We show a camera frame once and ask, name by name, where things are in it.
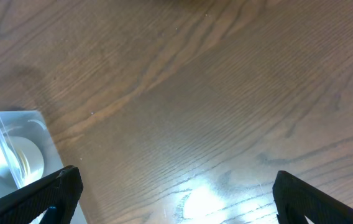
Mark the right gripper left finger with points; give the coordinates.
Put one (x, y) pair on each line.
(55, 197)

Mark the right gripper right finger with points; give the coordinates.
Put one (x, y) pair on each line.
(299, 202)

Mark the yellow plastic bowl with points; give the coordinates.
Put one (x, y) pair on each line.
(25, 166)

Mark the white plastic bowl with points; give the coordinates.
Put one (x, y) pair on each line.
(33, 154)

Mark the clear plastic container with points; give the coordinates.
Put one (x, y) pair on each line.
(31, 125)

